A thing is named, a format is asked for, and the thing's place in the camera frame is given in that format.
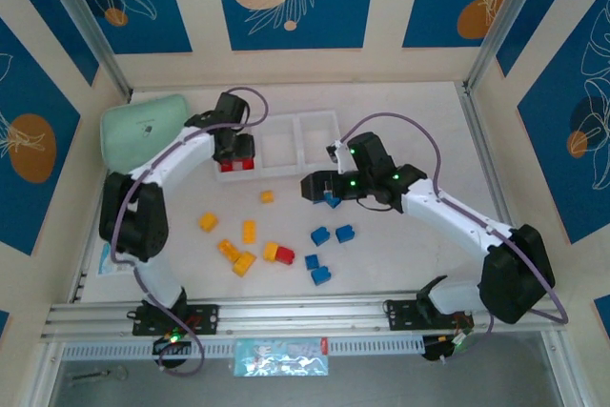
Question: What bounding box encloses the white three-compartment plastic tray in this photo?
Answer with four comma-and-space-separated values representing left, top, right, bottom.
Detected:
213, 109, 345, 183

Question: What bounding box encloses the mint green fabric zipper bag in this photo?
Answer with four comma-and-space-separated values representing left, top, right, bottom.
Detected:
99, 93, 190, 174

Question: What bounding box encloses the blue white small packet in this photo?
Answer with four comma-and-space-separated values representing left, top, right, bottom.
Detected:
97, 240, 129, 278

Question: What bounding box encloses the printed plastic packet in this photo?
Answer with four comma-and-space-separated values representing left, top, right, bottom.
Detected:
233, 337, 330, 378

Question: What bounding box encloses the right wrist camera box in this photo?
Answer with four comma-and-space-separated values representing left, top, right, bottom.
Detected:
326, 138, 353, 175

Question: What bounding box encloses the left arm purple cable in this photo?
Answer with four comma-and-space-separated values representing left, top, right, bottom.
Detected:
109, 86, 269, 377

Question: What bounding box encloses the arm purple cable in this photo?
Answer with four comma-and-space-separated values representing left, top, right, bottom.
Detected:
109, 86, 269, 377
338, 111, 569, 365

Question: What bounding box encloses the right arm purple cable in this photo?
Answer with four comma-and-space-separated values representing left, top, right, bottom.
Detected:
338, 111, 569, 365

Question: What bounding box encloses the aluminium side rail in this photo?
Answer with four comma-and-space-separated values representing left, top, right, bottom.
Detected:
456, 82, 519, 246
69, 171, 112, 304

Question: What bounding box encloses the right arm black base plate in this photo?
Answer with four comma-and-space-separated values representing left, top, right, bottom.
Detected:
384, 298, 478, 332

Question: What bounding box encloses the aluminium mounting rail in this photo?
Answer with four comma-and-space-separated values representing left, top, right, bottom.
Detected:
40, 293, 571, 342

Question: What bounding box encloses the white slotted cable duct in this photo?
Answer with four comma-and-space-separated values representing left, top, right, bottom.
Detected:
61, 336, 426, 361

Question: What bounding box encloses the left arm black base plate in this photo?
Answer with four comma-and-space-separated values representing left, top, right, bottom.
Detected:
132, 302, 221, 337

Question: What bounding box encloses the aluminium frame post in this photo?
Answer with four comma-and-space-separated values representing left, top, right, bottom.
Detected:
32, 0, 133, 102
463, 0, 559, 93

